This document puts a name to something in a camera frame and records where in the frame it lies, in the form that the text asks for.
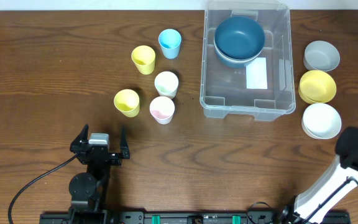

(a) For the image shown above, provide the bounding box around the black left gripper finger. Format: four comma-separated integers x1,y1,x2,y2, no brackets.
71,124,89,148
119,127,129,154

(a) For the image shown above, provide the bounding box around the yellow cup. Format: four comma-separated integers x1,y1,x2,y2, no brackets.
131,45,156,75
114,89,140,118

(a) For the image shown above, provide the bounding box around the grey small bowl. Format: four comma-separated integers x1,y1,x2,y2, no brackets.
303,40,341,72

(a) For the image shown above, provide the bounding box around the yellow small bowl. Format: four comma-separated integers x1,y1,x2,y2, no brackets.
298,70,337,104

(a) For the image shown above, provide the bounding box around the white small bowl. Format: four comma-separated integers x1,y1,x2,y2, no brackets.
301,103,342,139

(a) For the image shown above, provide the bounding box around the dark blue large bowl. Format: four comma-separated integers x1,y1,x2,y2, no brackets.
214,16,265,59
215,50,257,68

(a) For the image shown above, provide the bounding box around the beige large bowl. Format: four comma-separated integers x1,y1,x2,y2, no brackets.
214,41,262,63

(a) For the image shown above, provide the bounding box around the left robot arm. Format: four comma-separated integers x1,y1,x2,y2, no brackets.
69,124,130,211

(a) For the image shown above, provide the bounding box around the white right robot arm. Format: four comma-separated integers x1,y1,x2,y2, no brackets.
274,127,358,223

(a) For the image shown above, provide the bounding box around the pink plastic cup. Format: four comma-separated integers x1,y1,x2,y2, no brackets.
149,96,175,124

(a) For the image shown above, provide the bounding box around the white mint plastic cup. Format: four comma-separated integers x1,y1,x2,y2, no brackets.
154,71,179,99

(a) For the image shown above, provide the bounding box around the clear plastic storage bin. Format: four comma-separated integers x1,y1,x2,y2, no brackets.
200,1,296,121

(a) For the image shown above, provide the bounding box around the light blue plastic cup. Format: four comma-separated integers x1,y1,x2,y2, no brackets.
158,29,182,59

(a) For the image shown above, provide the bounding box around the white label in bin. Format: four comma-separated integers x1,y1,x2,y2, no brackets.
246,57,268,90

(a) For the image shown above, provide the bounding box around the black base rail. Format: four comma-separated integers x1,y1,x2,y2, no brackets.
39,210,352,224

